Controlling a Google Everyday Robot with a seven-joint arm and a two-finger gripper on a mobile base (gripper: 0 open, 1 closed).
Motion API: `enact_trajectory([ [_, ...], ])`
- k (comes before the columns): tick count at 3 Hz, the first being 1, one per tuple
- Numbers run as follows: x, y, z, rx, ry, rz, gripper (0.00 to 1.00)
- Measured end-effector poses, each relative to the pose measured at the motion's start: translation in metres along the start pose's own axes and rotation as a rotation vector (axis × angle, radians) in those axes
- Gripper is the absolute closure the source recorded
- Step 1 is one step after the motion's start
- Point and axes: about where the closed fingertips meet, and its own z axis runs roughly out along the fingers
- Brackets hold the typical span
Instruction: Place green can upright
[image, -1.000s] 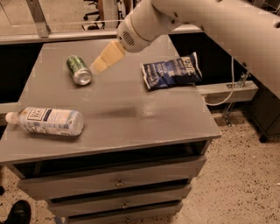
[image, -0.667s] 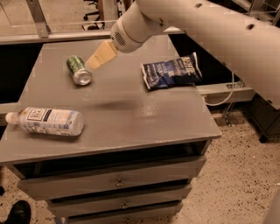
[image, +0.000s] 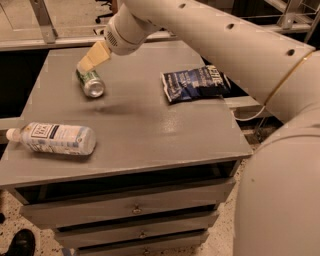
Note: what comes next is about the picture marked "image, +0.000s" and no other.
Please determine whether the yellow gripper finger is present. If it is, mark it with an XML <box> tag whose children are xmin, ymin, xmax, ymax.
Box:
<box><xmin>87</xmin><ymin>41</ymin><xmax>111</xmax><ymax>65</ymax></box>
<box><xmin>77</xmin><ymin>55</ymin><xmax>94</xmax><ymax>73</ymax></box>

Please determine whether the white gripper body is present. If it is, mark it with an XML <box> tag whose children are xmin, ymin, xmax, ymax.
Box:
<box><xmin>103</xmin><ymin>4</ymin><xmax>159</xmax><ymax>55</ymax></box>

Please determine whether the green soda can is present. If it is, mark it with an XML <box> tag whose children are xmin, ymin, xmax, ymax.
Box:
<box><xmin>76</xmin><ymin>70</ymin><xmax>105</xmax><ymax>98</ymax></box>

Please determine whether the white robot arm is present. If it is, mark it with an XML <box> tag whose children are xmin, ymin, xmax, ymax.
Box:
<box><xmin>77</xmin><ymin>0</ymin><xmax>320</xmax><ymax>256</ymax></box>

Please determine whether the black office chair base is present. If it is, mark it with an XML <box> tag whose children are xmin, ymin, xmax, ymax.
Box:
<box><xmin>95</xmin><ymin>0</ymin><xmax>118</xmax><ymax>24</ymax></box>

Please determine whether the grey metal railing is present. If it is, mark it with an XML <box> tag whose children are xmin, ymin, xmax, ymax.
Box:
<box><xmin>0</xmin><ymin>0</ymin><xmax>320</xmax><ymax>42</ymax></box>

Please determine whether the clear plastic water bottle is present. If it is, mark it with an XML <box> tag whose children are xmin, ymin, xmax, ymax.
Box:
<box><xmin>6</xmin><ymin>122</ymin><xmax>96</xmax><ymax>156</ymax></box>

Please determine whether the blue chip bag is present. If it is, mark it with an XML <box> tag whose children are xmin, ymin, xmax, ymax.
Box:
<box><xmin>161</xmin><ymin>65</ymin><xmax>231</xmax><ymax>103</ymax></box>

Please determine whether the grey drawer cabinet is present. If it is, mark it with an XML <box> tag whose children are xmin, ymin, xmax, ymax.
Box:
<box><xmin>0</xmin><ymin>40</ymin><xmax>254</xmax><ymax>256</ymax></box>

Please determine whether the top grey drawer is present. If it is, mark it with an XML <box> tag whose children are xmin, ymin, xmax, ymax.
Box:
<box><xmin>20</xmin><ymin>178</ymin><xmax>235</xmax><ymax>229</ymax></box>

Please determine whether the grey drawer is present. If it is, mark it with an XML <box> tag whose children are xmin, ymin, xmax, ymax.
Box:
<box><xmin>77</xmin><ymin>230</ymin><xmax>209</xmax><ymax>256</ymax></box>
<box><xmin>20</xmin><ymin>178</ymin><xmax>235</xmax><ymax>229</ymax></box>
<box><xmin>55</xmin><ymin>207</ymin><xmax>219</xmax><ymax>248</ymax></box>

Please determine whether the middle grey drawer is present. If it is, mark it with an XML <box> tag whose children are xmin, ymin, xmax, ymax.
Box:
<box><xmin>55</xmin><ymin>207</ymin><xmax>219</xmax><ymax>248</ymax></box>

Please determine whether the black shoe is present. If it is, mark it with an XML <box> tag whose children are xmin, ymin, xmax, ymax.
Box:
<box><xmin>1</xmin><ymin>229</ymin><xmax>36</xmax><ymax>256</ymax></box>

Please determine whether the bottom grey drawer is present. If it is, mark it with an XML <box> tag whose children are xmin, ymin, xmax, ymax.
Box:
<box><xmin>77</xmin><ymin>230</ymin><xmax>209</xmax><ymax>256</ymax></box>

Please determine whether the white cable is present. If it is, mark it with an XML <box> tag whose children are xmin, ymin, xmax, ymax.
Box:
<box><xmin>233</xmin><ymin>104</ymin><xmax>268</xmax><ymax>122</ymax></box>

